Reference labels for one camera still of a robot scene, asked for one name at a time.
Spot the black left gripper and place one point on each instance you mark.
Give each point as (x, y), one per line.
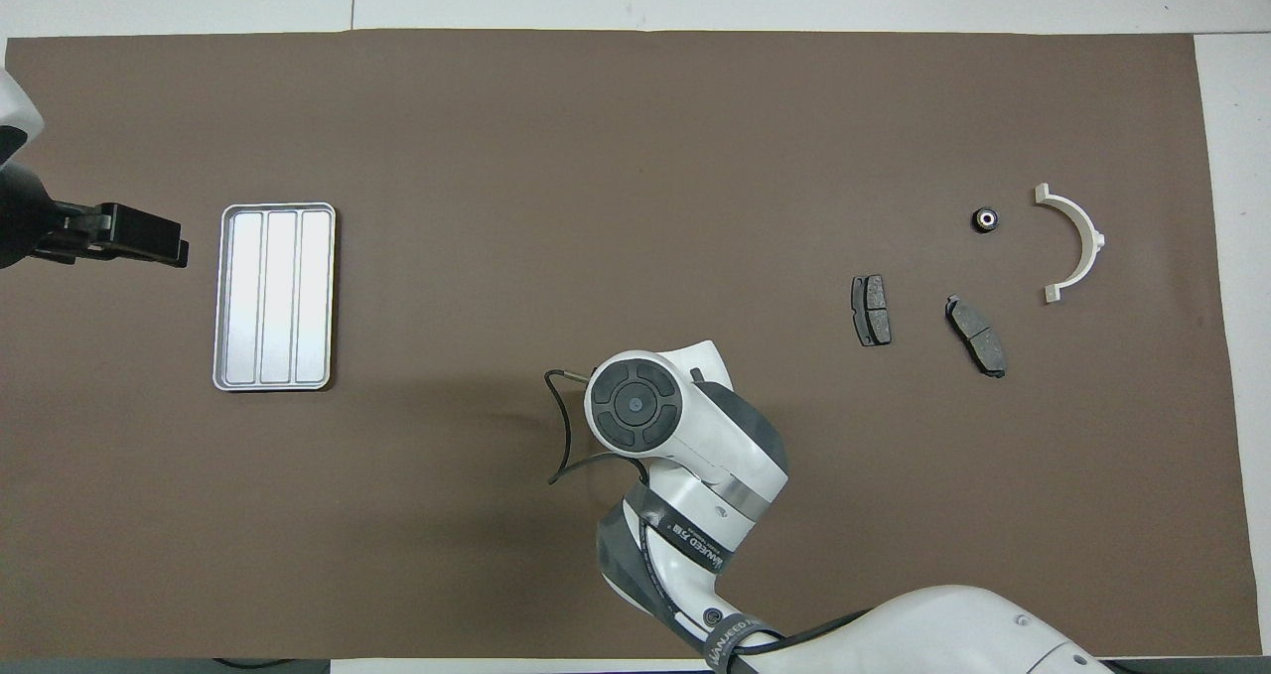
(87, 232)

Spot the black bearing gear silver centre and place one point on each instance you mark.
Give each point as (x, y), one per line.
(984, 220)

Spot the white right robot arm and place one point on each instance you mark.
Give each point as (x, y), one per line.
(695, 436)

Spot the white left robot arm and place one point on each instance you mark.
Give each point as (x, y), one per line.
(15, 222)

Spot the silver ribbed metal tray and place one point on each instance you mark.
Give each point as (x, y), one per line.
(273, 297)

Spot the brown table mat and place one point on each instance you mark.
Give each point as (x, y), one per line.
(397, 505)

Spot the dark rectangular brake pad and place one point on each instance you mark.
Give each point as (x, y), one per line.
(872, 312)

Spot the dark brake pad with tab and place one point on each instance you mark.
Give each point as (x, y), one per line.
(978, 336)

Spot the white semicircular bracket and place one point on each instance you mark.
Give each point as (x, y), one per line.
(1094, 247)

